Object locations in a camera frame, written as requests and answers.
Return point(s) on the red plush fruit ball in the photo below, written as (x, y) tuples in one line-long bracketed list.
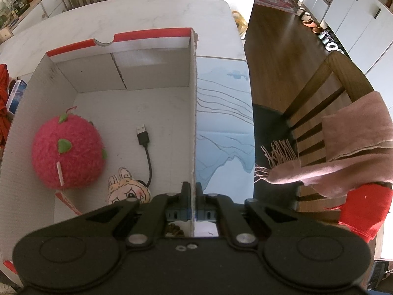
[(67, 147)]

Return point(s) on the white hallway cabinet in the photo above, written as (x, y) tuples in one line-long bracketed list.
[(356, 27)]

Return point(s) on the black white patterned slippers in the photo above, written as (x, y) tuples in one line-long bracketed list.
[(330, 41)]

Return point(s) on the small blue white box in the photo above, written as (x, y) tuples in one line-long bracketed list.
[(17, 95)]

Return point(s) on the rabbit face charm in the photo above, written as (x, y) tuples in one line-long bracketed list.
[(127, 190)]

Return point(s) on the pink fringed scarf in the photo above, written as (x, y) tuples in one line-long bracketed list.
[(353, 135)]

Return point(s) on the white red cardboard box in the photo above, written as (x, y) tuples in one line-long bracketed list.
[(129, 110)]

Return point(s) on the wooden chair with scarf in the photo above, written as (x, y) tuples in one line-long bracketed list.
[(337, 70)]

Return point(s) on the wooden white sideboard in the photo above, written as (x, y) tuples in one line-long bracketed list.
[(40, 6)]

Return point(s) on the black chair cushion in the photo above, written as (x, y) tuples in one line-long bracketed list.
[(270, 129)]

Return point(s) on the red knotted cloth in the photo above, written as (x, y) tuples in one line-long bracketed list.
[(3, 98)]

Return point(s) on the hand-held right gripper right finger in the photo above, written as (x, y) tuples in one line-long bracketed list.
[(201, 204)]

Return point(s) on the yellow bag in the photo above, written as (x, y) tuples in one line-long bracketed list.
[(239, 21)]

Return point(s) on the blue printed table mat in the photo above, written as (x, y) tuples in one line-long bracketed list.
[(221, 123)]

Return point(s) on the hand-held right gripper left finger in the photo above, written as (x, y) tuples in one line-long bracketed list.
[(184, 204)]

